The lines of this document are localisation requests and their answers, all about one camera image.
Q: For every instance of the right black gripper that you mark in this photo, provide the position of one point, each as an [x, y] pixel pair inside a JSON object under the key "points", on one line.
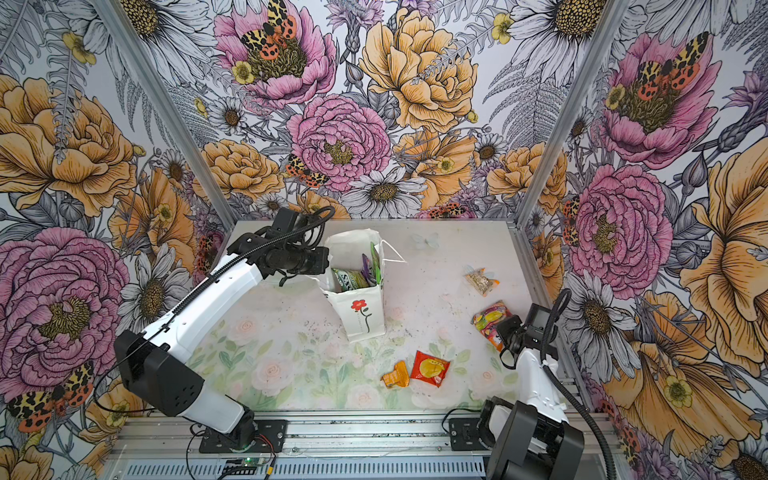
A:
{"points": [[504, 326]]}

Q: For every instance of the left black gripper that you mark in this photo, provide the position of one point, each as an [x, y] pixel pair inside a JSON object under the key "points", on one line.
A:
{"points": [[319, 265]]}

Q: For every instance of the Fox's red fruit candy bag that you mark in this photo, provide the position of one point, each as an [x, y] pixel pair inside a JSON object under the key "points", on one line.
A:
{"points": [[487, 321]]}

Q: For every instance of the small clear nut packet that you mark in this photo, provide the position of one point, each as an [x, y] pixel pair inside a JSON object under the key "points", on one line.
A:
{"points": [[480, 282]]}

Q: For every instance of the Fox's spring tea candy bag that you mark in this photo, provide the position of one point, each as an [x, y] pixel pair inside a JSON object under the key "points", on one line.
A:
{"points": [[350, 280]]}

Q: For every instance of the white paper bag red flower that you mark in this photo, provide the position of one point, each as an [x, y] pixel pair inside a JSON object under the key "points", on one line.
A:
{"points": [[361, 311]]}

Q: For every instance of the purple white snack bag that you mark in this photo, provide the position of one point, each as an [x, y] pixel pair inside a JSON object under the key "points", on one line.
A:
{"points": [[367, 271]]}

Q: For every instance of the red yellow snack packet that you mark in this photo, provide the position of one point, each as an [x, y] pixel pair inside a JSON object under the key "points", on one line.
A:
{"points": [[429, 369]]}

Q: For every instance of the small orange snack packet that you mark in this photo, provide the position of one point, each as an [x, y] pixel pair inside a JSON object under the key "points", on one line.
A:
{"points": [[398, 377]]}

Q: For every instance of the green Lays chips bag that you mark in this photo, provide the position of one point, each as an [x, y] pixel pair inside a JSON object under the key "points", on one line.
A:
{"points": [[376, 264]]}

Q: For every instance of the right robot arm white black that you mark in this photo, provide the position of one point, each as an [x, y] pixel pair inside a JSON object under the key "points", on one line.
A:
{"points": [[532, 437]]}

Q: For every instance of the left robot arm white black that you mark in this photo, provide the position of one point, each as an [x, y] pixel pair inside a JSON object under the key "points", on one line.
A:
{"points": [[153, 363]]}

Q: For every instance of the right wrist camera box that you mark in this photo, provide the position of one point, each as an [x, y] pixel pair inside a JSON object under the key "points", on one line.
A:
{"points": [[535, 324]]}

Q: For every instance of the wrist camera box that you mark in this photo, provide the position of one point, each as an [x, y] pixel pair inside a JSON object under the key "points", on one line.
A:
{"points": [[535, 324], [285, 224]]}

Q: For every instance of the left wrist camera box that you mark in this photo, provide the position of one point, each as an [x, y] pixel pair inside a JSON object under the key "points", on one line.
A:
{"points": [[285, 224]]}

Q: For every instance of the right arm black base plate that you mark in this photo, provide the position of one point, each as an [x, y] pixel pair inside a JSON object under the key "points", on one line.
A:
{"points": [[470, 434]]}

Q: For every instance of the aluminium front rail frame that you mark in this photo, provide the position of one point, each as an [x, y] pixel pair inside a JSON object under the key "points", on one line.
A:
{"points": [[323, 434]]}

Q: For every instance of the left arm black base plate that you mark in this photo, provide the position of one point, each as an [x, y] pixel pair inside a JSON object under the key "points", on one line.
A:
{"points": [[254, 436]]}

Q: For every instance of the white slotted cable duct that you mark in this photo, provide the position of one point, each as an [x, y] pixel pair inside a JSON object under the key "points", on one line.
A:
{"points": [[422, 467]]}

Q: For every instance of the left aluminium corner post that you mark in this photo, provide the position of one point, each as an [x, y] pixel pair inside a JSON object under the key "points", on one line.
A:
{"points": [[119, 26]]}

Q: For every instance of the aluminium corner post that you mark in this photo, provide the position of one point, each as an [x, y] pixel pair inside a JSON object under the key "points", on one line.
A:
{"points": [[599, 48], [119, 26]]}

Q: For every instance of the right aluminium corner post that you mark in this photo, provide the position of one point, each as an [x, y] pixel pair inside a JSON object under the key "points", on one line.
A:
{"points": [[599, 48]]}

